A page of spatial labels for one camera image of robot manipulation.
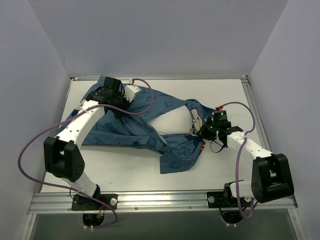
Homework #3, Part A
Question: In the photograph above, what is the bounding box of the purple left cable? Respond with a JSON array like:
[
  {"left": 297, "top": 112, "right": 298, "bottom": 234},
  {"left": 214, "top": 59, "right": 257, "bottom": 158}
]
[{"left": 18, "top": 78, "right": 154, "bottom": 230}]

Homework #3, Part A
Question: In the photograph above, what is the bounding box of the aluminium front rail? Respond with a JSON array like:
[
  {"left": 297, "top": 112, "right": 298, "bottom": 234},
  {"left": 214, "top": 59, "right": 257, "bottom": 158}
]
[{"left": 26, "top": 187, "right": 299, "bottom": 215}]

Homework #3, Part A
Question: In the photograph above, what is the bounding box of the blue cartoon pillowcase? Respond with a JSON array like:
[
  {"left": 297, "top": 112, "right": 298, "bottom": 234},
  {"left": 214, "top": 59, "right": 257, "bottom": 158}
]
[{"left": 57, "top": 75, "right": 221, "bottom": 175}]

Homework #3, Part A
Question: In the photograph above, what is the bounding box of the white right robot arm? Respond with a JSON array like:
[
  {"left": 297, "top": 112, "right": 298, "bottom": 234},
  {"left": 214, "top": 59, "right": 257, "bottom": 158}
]
[{"left": 197, "top": 110, "right": 294, "bottom": 207}]

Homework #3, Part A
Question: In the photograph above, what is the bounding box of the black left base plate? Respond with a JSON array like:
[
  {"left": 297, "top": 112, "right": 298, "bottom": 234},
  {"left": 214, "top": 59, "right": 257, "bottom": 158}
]
[{"left": 71, "top": 193, "right": 118, "bottom": 211}]

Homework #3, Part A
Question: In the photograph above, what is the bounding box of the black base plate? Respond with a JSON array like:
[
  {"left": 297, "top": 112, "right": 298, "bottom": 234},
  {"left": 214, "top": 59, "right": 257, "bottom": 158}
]
[
  {"left": 71, "top": 193, "right": 118, "bottom": 211},
  {"left": 206, "top": 191, "right": 238, "bottom": 209}
]

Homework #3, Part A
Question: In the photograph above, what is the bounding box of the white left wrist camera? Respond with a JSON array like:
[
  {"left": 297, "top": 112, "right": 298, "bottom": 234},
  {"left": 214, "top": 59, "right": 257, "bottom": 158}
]
[{"left": 124, "top": 84, "right": 141, "bottom": 103}]

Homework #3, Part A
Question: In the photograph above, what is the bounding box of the white pillow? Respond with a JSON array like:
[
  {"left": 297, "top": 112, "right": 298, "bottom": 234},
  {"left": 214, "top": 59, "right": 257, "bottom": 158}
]
[{"left": 148, "top": 105, "right": 203, "bottom": 135}]

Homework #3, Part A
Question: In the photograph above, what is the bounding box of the aluminium right side rail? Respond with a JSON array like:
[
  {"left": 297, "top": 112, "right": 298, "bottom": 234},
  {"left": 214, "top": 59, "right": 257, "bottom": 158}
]
[{"left": 241, "top": 75, "right": 286, "bottom": 191}]

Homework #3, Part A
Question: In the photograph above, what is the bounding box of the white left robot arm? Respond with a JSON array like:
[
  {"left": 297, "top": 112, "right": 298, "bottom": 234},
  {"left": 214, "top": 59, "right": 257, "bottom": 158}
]
[{"left": 43, "top": 77, "right": 140, "bottom": 210}]

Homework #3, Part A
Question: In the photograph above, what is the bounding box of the aluminium rail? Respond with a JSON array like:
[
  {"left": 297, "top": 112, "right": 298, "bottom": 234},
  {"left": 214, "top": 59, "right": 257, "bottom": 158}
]
[
  {"left": 241, "top": 75, "right": 286, "bottom": 191},
  {"left": 26, "top": 187, "right": 299, "bottom": 215}
]

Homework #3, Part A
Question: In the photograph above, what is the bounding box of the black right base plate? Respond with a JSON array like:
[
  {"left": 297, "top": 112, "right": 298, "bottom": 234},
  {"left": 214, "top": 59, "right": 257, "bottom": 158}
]
[{"left": 206, "top": 191, "right": 238, "bottom": 209}]

